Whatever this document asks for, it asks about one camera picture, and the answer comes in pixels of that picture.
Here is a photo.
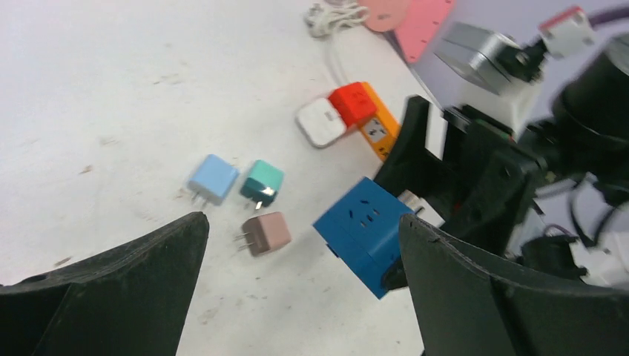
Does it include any pink triangular power strip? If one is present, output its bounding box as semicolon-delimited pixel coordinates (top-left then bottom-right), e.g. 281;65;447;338
393;0;456;64

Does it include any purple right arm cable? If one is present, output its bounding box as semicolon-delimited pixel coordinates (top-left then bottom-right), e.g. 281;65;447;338
587;2;629;30

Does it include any teal plug charger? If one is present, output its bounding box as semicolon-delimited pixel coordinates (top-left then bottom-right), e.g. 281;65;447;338
240;159;284;211

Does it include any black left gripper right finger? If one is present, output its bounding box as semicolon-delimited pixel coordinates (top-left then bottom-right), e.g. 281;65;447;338
399;214;628;355

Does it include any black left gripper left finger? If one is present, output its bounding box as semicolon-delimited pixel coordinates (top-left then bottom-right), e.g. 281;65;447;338
1;211;210;355

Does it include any blue cube socket adapter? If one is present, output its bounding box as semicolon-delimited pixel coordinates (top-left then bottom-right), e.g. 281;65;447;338
312;177;412;299

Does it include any pink round socket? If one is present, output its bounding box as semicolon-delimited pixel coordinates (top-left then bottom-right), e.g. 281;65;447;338
357;0;411;33

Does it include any pink brown plug charger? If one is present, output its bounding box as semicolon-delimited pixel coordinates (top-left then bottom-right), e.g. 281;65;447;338
234;211;292;257

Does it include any orange power strip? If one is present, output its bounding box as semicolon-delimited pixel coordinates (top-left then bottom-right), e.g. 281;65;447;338
359;82;401;162

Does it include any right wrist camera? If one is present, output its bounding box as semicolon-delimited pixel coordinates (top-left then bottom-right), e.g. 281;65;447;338
433;22;547;136

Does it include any white plug charger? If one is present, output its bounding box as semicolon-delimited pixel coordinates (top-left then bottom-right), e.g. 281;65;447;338
398;190;444;227

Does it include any red cube socket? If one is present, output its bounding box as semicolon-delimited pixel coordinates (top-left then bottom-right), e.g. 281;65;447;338
328;82;377;129

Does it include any white flat adapter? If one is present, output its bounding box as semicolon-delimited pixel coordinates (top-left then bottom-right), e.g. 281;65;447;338
295;97;347;148

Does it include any light blue plug charger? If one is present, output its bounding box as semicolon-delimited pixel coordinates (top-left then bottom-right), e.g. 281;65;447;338
187;154;240;205

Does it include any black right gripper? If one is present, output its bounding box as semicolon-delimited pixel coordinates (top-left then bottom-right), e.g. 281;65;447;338
374;96;556;256

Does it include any white power cord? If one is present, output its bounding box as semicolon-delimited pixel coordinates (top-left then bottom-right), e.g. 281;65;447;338
303;2;369;90

